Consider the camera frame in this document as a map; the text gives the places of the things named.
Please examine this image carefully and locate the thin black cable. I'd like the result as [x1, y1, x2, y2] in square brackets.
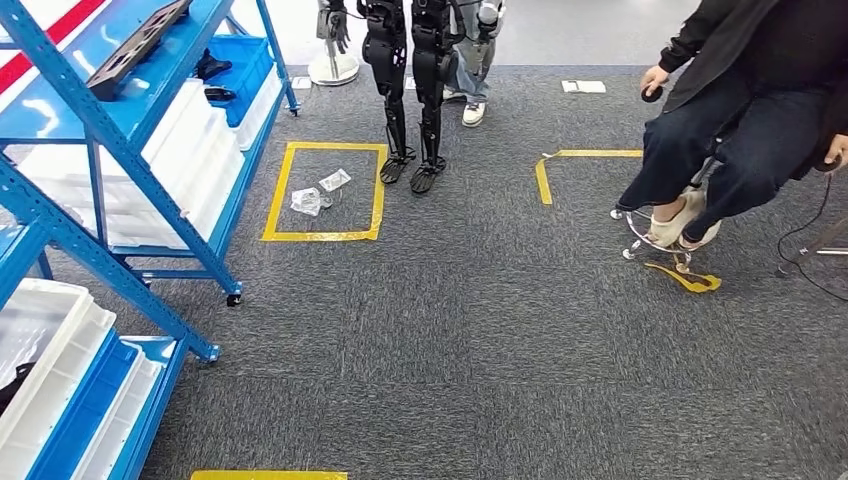
[776, 168, 848, 304]

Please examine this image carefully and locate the blue plastic bin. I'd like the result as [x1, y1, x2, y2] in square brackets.
[25, 329, 142, 480]
[197, 34, 277, 129]

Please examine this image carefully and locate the flat clear plastic bag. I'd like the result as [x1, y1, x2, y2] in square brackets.
[317, 168, 352, 193]

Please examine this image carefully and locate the blue metal shelf rack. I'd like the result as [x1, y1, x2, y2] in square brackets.
[0, 0, 301, 309]
[0, 155, 221, 480]

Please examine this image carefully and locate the person's right hand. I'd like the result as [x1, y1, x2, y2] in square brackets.
[639, 64, 671, 95]

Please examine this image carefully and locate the chrome ring stool base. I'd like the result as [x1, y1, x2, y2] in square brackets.
[609, 155, 725, 272]

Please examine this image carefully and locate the yellow floor tape strip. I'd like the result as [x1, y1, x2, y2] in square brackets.
[261, 140, 390, 244]
[190, 470, 349, 480]

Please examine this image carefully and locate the crumpled clear plastic scrap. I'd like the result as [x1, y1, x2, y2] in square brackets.
[290, 187, 324, 218]

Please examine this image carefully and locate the person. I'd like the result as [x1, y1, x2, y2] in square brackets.
[442, 0, 508, 128]
[614, 0, 848, 252]

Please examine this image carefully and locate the black plastic plate bracket part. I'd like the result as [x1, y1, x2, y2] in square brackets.
[86, 0, 193, 103]

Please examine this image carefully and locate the black curved plastic part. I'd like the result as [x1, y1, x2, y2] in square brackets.
[0, 362, 36, 417]

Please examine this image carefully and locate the round stand base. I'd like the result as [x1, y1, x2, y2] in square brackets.
[307, 39, 361, 87]

